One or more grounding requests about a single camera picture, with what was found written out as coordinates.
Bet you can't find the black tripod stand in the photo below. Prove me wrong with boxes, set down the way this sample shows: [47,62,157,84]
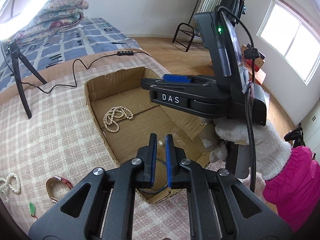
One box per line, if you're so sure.
[9,40,47,119]

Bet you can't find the black power cable with remote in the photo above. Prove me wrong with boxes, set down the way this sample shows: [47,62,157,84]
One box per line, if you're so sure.
[0,50,153,94]

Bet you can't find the white ring light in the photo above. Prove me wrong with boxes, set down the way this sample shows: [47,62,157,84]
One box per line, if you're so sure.
[1,0,48,40]

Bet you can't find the folded floral quilt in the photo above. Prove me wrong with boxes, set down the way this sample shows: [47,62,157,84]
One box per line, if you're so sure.
[12,0,89,43]

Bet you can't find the black camera module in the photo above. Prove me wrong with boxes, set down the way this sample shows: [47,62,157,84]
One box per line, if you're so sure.
[194,4,261,120]

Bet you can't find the pink plaid blanket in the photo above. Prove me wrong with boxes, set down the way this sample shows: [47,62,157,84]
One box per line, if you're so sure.
[0,52,278,240]

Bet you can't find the red strap wristwatch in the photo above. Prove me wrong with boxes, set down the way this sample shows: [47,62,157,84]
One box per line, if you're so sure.
[46,176,73,203]

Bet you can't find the brown cardboard box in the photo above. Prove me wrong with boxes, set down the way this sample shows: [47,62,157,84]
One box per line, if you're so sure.
[84,67,210,204]

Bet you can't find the blue patterned bed sheet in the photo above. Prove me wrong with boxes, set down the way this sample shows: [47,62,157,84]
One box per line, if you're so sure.
[0,17,141,92]

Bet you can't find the dark hanging clothes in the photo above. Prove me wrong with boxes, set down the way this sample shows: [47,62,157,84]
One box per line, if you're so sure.
[220,0,246,19]

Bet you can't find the twisted white pearl necklace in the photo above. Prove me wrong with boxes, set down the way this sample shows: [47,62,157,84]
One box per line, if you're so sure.
[0,172,21,204]

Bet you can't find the green pendant red cord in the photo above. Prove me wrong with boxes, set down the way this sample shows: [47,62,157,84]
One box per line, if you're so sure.
[28,202,39,220]

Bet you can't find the dark blue bangle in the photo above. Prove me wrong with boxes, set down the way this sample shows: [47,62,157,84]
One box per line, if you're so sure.
[139,158,168,194]

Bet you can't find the small white pearl necklace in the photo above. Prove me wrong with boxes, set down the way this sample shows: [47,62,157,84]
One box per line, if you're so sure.
[103,106,135,133]

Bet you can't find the pink sleeve forearm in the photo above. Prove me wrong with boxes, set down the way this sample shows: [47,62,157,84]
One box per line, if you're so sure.
[263,146,319,232]

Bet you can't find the black clothes rack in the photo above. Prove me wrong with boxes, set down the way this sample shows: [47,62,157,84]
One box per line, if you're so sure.
[171,0,246,53]

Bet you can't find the window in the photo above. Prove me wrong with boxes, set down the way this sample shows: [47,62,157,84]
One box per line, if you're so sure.
[257,0,319,85]

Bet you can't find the white gloved right hand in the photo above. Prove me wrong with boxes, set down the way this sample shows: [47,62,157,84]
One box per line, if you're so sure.
[209,117,292,181]

